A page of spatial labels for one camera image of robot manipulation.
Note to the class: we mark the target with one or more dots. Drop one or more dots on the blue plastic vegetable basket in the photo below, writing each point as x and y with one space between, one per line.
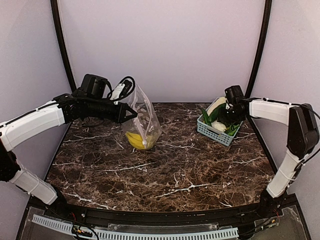
212 133

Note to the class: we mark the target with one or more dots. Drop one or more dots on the black frame post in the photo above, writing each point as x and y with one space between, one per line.
61 44
260 47

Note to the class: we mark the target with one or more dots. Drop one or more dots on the dark green toy cucumber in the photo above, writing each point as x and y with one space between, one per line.
215 112

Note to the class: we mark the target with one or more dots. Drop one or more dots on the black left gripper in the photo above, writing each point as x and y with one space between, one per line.
120 112

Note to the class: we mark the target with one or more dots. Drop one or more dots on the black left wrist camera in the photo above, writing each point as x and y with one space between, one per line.
124 88

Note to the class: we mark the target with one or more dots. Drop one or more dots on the thin green toy pepper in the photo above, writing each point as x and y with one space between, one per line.
206 118

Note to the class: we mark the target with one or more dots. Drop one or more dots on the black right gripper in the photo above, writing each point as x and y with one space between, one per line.
225 116

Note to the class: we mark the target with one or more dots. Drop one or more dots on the grey slotted cable duct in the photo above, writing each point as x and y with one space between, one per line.
138 232

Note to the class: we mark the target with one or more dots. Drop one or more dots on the black left frame post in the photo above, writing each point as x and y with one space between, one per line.
61 44

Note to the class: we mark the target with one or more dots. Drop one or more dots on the green toy lettuce leaf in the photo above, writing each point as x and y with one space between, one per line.
232 129

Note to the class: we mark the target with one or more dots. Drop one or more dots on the yellow toy banana bunch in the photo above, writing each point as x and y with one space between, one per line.
138 142

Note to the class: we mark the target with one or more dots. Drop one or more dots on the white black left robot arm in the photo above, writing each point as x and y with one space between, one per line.
95 98

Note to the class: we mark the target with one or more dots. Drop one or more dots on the black right frame post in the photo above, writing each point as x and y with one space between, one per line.
260 47

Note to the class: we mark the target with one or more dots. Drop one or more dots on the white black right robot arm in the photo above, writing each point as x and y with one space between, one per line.
299 128

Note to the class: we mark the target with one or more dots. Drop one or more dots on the clear zip top bag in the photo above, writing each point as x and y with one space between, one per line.
146 123

